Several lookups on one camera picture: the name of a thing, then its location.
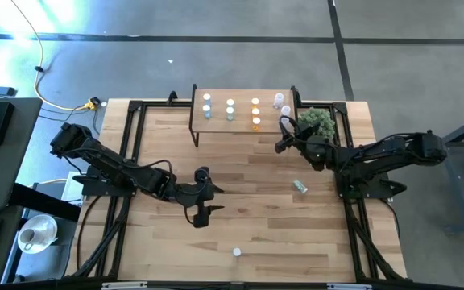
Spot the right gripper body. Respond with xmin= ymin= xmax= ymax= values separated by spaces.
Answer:
xmin=296 ymin=124 xmax=340 ymax=172

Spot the teal pill bottle white cap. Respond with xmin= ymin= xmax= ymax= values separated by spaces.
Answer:
xmin=292 ymin=179 xmax=309 ymax=195

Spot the white label strip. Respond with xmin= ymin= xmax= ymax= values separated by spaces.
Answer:
xmin=325 ymin=283 xmax=373 ymax=290
xmin=101 ymin=281 xmax=148 ymax=290

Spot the green plant in grey pot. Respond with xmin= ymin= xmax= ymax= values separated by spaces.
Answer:
xmin=297 ymin=106 xmax=337 ymax=141

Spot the black desk bar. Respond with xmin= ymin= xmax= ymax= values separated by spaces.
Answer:
xmin=12 ymin=183 xmax=82 ymax=222

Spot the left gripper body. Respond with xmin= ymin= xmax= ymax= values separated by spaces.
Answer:
xmin=177 ymin=166 xmax=216 ymax=229

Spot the wooden shelf with black legs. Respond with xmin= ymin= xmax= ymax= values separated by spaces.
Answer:
xmin=188 ymin=83 xmax=303 ymax=149

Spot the yellow extension cable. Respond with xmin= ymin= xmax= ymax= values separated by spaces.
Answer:
xmin=9 ymin=0 xmax=101 ymax=112

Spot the blue-grey cart frame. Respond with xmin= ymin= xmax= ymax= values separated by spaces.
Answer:
xmin=437 ymin=109 xmax=464 ymax=238

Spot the white cup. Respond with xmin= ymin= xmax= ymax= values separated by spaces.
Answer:
xmin=19 ymin=227 xmax=35 ymax=251

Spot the white box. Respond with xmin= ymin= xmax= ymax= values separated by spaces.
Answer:
xmin=60 ymin=172 xmax=88 ymax=205

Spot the black metal table frame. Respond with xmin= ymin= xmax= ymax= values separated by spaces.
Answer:
xmin=65 ymin=90 xmax=408 ymax=285

